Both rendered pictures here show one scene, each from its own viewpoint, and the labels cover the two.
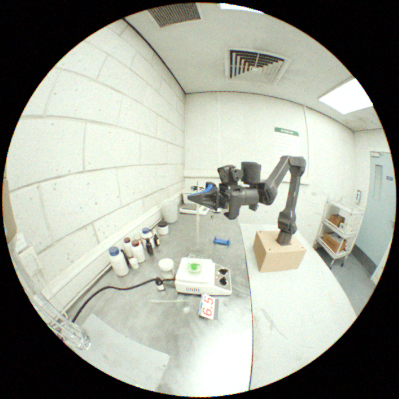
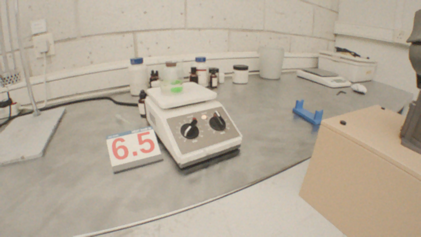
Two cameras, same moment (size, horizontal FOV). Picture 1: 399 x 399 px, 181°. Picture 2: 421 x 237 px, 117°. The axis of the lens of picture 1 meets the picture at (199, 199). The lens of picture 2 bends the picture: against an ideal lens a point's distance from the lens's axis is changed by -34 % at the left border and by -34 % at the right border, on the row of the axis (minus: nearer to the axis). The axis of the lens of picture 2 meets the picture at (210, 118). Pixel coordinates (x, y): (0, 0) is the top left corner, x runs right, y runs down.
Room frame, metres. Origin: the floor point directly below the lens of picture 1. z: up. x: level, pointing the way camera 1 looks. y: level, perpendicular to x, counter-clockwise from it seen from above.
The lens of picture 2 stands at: (0.16, -0.34, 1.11)
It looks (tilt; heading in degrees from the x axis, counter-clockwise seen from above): 25 degrees down; 53
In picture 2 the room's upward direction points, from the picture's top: straight up
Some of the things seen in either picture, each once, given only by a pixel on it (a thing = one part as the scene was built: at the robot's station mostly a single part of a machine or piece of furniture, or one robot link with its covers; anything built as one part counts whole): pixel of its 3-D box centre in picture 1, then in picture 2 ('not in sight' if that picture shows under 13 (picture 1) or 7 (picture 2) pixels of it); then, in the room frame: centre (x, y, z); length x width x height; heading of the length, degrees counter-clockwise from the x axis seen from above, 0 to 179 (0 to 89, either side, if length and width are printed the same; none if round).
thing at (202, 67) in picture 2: (147, 238); (200, 71); (0.59, 0.29, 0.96); 0.06 x 0.06 x 0.11
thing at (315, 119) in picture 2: (221, 239); (308, 110); (0.65, -0.13, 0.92); 0.10 x 0.03 x 0.04; 69
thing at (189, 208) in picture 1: (195, 208); (323, 76); (1.20, 0.04, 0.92); 0.26 x 0.19 x 0.05; 74
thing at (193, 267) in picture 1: (195, 264); (172, 75); (0.33, 0.01, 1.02); 0.06 x 0.05 x 0.08; 110
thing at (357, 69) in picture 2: (198, 195); (347, 65); (1.57, 0.01, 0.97); 0.37 x 0.31 x 0.14; 169
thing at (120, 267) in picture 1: (117, 260); (138, 75); (0.36, 0.35, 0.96); 0.07 x 0.07 x 0.13
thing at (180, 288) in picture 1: (202, 277); (185, 116); (0.34, -0.01, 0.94); 0.22 x 0.13 x 0.08; 84
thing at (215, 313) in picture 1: (209, 306); (133, 147); (0.22, -0.03, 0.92); 0.09 x 0.06 x 0.04; 172
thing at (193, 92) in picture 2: (195, 269); (179, 93); (0.35, 0.02, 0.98); 0.12 x 0.12 x 0.01; 84
